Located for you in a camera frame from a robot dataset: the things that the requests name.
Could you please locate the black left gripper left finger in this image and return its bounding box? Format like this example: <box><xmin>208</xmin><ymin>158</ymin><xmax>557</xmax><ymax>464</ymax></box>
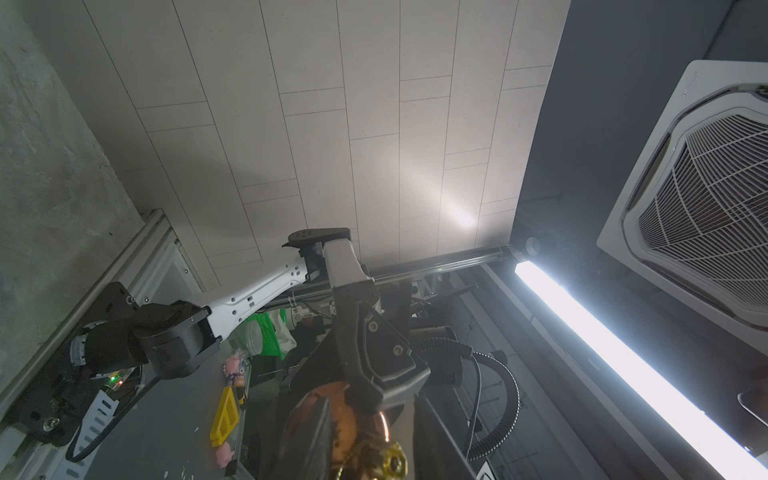
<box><xmin>281</xmin><ymin>394</ymin><xmax>334</xmax><ymax>479</ymax></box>

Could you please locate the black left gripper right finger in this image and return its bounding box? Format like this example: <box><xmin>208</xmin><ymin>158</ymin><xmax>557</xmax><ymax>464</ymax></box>
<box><xmin>413</xmin><ymin>396</ymin><xmax>475</xmax><ymax>480</ymax></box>

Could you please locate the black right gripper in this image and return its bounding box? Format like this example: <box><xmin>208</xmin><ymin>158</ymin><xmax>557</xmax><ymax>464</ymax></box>
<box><xmin>333</xmin><ymin>281</ymin><xmax>430</xmax><ymax>414</ymax></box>

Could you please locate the copper shiny ball ornament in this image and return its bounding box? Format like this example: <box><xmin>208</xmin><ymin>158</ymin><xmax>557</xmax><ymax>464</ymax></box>
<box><xmin>287</xmin><ymin>381</ymin><xmax>409</xmax><ymax>480</ymax></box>

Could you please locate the yellow plastic toy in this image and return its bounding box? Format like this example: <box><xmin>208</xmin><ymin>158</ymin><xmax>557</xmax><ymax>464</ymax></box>
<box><xmin>209</xmin><ymin>386</ymin><xmax>240</xmax><ymax>447</ymax></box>

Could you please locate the pink small toy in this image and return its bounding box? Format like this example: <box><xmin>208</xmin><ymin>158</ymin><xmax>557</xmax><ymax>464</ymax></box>
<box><xmin>223</xmin><ymin>353</ymin><xmax>246</xmax><ymax>388</ymax></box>

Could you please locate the right green circuit board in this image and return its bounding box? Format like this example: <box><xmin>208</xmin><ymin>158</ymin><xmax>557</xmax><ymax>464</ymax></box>
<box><xmin>103</xmin><ymin>367</ymin><xmax>135</xmax><ymax>392</ymax></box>

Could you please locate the bright tube light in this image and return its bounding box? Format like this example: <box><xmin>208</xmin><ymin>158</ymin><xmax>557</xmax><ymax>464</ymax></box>
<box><xmin>515</xmin><ymin>261</ymin><xmax>767</xmax><ymax>479</ymax></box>

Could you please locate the white ceiling air conditioner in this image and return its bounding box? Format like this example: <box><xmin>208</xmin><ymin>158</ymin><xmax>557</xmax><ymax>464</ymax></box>
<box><xmin>597</xmin><ymin>60</ymin><xmax>767</xmax><ymax>331</ymax></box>

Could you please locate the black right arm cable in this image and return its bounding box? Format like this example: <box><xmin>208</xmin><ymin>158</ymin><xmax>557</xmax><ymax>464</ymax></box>
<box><xmin>413</xmin><ymin>337</ymin><xmax>522</xmax><ymax>463</ymax></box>

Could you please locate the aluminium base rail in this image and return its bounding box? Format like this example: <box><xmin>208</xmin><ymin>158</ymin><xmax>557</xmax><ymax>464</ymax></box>
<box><xmin>1</xmin><ymin>209</ymin><xmax>201</xmax><ymax>479</ymax></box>

